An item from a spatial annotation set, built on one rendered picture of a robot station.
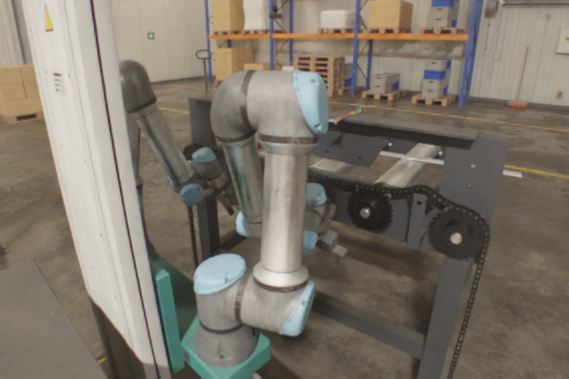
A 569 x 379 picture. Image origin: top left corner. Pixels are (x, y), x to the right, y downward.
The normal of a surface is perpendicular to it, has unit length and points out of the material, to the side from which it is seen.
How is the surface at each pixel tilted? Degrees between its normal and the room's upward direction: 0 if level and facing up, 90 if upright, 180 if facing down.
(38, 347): 0
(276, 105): 80
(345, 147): 90
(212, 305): 90
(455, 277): 90
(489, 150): 90
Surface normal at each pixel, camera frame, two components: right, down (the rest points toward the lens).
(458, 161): -0.57, 0.28
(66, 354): 0.00, -0.94
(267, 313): -0.32, 0.15
